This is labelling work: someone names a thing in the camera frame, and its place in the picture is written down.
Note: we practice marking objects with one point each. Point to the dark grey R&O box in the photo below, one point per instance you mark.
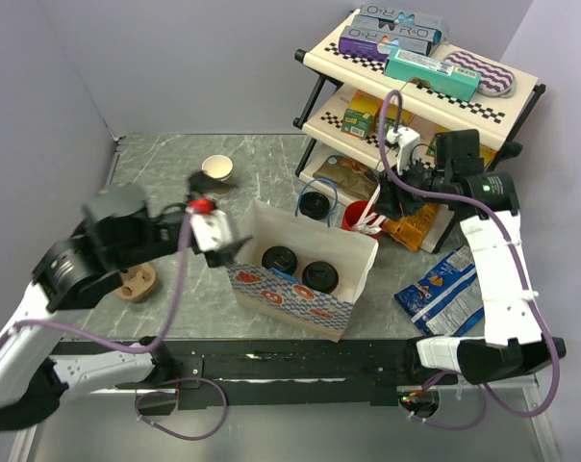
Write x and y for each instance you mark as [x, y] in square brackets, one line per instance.
[410, 37]

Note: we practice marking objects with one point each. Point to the purple R&O box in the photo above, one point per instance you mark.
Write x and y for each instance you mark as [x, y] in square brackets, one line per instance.
[365, 43]

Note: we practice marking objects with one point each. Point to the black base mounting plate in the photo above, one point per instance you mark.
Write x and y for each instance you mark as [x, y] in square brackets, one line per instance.
[273, 372]

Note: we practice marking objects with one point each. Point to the brown snack bag under shelf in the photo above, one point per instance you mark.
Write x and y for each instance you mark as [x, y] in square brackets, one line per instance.
[349, 175]

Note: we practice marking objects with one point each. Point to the aluminium rail frame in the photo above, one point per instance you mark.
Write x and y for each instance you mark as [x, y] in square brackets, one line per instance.
[454, 422]

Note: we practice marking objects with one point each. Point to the stack of black cup lids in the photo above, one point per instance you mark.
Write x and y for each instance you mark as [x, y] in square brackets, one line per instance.
[314, 205]

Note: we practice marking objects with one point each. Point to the black cup lid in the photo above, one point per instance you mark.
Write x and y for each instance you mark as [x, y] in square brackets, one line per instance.
[320, 276]
[280, 258]

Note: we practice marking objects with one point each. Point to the two tier checkered shelf rack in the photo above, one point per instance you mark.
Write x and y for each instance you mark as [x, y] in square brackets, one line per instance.
[497, 119]

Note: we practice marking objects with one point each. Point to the green yellow box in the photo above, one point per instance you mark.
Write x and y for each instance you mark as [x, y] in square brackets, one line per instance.
[392, 114]
[360, 115]
[487, 154]

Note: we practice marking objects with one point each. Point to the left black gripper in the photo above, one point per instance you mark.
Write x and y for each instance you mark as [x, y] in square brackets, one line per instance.
[227, 251]

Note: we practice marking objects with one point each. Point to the purple wavy pouch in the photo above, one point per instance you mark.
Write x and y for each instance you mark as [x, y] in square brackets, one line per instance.
[495, 81]

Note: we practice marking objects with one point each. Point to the stack of brown paper cups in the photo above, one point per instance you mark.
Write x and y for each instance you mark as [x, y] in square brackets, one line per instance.
[220, 167]

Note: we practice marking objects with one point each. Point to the paper takeout bag blue handles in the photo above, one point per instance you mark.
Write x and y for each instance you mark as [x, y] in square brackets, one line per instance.
[284, 297]

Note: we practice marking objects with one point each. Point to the teal long box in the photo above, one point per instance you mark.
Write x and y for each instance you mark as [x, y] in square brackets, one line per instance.
[450, 79]

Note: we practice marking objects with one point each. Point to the grey R&O box top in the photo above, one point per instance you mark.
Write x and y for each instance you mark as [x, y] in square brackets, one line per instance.
[385, 15]

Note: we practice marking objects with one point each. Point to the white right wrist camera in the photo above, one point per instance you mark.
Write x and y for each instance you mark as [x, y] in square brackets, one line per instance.
[406, 139]

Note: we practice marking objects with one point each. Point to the red cup with stirrers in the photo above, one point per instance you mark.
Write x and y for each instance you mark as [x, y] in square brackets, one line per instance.
[360, 216]

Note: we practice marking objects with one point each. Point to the blue snack bag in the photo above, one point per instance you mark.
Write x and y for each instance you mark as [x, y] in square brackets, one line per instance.
[447, 299]

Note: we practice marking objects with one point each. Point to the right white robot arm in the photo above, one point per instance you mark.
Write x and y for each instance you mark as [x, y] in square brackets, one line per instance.
[516, 340]

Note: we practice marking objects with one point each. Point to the green yellow box far right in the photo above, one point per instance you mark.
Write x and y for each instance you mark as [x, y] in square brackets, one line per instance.
[487, 154]

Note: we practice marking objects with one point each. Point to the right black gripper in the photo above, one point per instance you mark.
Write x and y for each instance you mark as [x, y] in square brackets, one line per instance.
[390, 194]

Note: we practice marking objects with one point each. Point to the green yellow box far left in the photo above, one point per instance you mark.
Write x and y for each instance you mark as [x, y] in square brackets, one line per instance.
[360, 115]

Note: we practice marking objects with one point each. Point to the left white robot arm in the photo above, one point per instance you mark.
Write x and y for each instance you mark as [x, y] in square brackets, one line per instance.
[67, 283]

